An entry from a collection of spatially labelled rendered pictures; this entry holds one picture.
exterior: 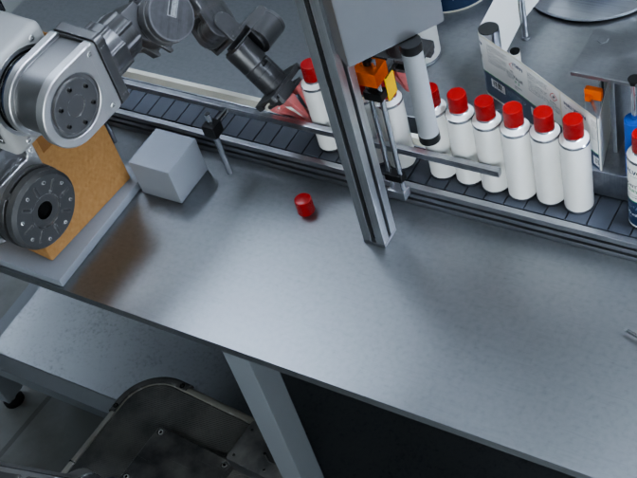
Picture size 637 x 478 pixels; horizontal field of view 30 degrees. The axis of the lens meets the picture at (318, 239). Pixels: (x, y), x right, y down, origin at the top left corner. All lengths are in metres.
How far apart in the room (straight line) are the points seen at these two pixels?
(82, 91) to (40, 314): 1.56
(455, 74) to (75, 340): 1.24
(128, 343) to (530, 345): 1.29
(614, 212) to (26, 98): 1.01
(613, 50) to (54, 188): 0.94
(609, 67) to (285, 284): 0.69
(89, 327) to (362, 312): 1.15
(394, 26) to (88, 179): 0.79
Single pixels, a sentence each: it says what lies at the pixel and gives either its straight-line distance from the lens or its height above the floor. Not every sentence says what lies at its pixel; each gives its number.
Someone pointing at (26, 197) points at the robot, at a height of 1.19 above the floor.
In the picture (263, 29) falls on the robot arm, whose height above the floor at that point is 1.10.
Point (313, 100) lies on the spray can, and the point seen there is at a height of 1.02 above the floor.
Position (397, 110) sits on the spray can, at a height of 1.03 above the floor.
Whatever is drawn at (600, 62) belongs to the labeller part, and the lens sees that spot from 1.97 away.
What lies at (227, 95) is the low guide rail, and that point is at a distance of 2.43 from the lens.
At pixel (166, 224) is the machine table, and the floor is 0.83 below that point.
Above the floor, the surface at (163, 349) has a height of 0.22.
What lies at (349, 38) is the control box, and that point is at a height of 1.34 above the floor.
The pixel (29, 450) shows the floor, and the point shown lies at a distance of 3.22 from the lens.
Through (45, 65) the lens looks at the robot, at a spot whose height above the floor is 1.50.
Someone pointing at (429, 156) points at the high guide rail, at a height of 0.96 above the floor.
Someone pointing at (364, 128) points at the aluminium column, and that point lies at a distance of 1.98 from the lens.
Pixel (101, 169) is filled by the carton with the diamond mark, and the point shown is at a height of 0.93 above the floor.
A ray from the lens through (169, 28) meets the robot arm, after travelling 1.74.
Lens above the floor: 2.45
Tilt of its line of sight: 47 degrees down
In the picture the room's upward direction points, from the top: 18 degrees counter-clockwise
